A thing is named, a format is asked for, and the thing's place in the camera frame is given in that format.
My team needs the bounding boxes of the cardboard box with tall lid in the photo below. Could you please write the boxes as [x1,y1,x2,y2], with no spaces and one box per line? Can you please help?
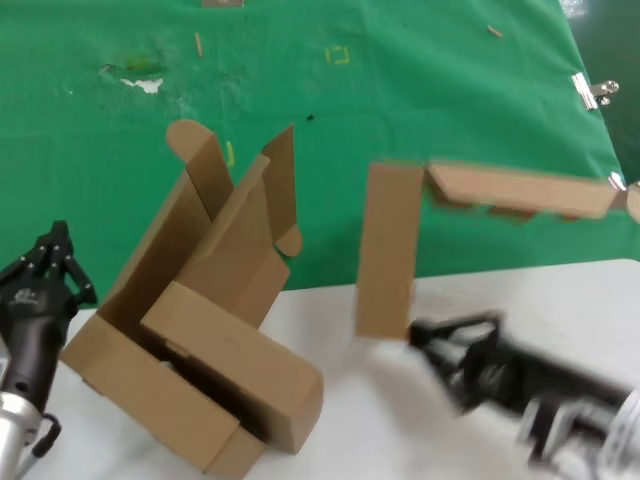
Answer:
[353,159,640,342]

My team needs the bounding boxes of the large open cardboard box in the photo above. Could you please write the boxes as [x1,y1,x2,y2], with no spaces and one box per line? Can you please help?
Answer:
[59,119,267,476]

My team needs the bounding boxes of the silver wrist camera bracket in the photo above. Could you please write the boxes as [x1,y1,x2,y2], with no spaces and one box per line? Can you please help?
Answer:
[517,399,619,471]

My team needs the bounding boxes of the green table cloth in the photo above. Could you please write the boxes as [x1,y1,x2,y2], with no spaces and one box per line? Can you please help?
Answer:
[0,0,634,291]

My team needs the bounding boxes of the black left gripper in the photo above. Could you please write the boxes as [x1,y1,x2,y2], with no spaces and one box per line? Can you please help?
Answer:
[0,219,99,402]

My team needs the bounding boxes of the short black cable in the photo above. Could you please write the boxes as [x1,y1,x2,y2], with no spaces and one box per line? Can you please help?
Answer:
[22,412,63,472]

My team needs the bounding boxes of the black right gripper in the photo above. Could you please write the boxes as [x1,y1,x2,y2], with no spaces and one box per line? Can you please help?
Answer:
[408,310,632,439]

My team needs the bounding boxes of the medium open cardboard box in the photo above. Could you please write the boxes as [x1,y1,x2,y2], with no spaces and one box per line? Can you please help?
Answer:
[139,124,326,455]

